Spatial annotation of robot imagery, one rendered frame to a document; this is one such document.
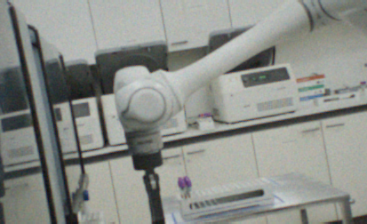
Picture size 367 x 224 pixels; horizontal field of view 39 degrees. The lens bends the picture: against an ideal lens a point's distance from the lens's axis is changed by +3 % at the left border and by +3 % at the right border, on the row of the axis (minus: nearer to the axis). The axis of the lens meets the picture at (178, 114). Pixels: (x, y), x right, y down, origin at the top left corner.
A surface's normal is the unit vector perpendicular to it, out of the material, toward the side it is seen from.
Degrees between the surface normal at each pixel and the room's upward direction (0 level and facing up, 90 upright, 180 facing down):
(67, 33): 90
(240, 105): 90
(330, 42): 90
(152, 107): 92
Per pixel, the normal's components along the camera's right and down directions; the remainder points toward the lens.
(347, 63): 0.14, 0.03
